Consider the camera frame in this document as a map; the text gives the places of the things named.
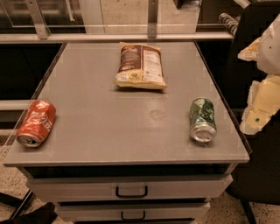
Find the brown chip bag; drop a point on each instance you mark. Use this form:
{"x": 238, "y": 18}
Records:
{"x": 140, "y": 67}

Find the top drawer with black handle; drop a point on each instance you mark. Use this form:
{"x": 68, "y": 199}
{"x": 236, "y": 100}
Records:
{"x": 78, "y": 184}

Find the metal railing frame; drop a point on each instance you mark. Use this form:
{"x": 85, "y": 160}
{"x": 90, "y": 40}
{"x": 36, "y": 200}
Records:
{"x": 31, "y": 21}

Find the grey drawer cabinet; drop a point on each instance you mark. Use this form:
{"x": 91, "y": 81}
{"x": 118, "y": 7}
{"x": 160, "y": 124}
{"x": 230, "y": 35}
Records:
{"x": 100, "y": 124}

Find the red coca-cola can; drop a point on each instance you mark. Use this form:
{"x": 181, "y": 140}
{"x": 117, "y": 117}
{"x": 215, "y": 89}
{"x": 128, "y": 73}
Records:
{"x": 37, "y": 124}

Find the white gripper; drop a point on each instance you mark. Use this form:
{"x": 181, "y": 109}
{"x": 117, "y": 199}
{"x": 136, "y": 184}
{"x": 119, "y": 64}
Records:
{"x": 270, "y": 52}

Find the green 7up can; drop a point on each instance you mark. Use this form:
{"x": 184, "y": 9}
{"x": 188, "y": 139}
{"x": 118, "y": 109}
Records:
{"x": 202, "y": 123}

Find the drawer with black handle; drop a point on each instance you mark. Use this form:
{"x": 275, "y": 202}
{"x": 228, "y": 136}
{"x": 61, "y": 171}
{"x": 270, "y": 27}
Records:
{"x": 78, "y": 184}
{"x": 128, "y": 212}

